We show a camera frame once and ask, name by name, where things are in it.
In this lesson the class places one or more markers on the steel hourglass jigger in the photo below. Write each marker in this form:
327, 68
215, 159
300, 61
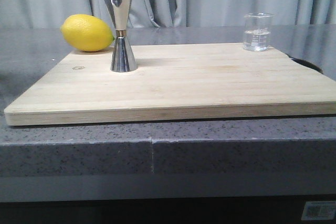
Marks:
122, 58

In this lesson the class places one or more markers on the small glass beaker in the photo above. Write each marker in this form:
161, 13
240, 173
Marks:
257, 30

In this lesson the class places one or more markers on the yellow lemon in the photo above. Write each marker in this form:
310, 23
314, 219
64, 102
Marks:
87, 33

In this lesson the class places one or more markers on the wooden cutting board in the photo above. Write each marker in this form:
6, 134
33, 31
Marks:
174, 82

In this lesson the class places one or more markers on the white QR label sticker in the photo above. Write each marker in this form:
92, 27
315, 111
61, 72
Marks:
318, 210

